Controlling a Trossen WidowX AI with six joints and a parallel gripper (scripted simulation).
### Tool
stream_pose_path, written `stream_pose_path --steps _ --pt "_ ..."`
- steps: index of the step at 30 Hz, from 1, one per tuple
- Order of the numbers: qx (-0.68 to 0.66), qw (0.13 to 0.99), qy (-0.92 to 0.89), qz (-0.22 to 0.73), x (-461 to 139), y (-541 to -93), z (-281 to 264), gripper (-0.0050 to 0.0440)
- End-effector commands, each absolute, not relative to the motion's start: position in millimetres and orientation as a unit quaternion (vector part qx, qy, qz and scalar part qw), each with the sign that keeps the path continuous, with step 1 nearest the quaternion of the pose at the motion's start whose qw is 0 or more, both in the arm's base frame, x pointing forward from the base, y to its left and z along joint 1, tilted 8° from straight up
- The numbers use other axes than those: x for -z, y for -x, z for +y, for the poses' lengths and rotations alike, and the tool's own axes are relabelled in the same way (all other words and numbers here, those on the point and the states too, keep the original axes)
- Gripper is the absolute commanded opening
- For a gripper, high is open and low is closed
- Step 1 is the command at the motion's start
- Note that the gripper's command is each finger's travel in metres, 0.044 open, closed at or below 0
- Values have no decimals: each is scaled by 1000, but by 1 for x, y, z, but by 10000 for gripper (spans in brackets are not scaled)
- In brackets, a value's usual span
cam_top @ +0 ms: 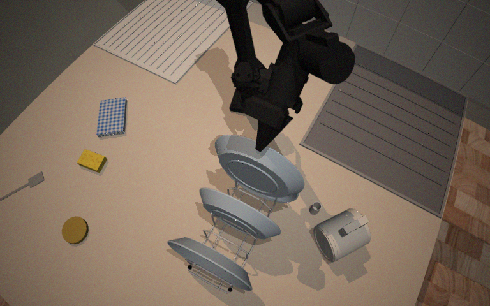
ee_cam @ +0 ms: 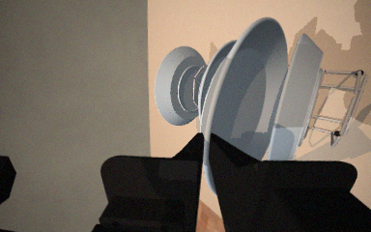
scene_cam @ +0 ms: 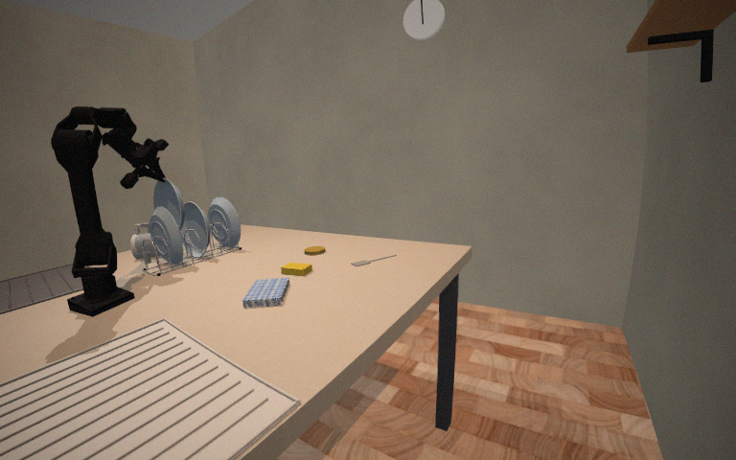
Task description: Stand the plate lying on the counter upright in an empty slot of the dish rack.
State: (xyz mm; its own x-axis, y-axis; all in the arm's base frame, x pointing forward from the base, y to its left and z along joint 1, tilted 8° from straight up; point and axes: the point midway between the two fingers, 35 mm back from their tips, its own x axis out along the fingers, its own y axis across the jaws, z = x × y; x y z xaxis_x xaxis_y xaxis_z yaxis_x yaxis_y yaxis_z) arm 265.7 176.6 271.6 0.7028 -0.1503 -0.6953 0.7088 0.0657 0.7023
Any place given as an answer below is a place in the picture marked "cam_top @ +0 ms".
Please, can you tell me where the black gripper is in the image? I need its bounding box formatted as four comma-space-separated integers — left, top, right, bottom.
241, 59, 309, 152

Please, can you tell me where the olive-brown round disc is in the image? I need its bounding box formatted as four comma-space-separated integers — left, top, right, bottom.
62, 216, 89, 244

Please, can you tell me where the white ribbed draining mat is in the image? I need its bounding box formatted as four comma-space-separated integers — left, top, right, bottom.
93, 0, 230, 84

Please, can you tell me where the grey tiled wall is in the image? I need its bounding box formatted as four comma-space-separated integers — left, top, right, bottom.
319, 0, 490, 130

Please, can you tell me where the yellow sponge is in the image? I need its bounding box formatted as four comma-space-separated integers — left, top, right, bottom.
77, 149, 107, 173

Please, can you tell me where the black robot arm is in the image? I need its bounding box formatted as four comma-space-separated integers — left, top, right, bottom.
217, 0, 355, 102

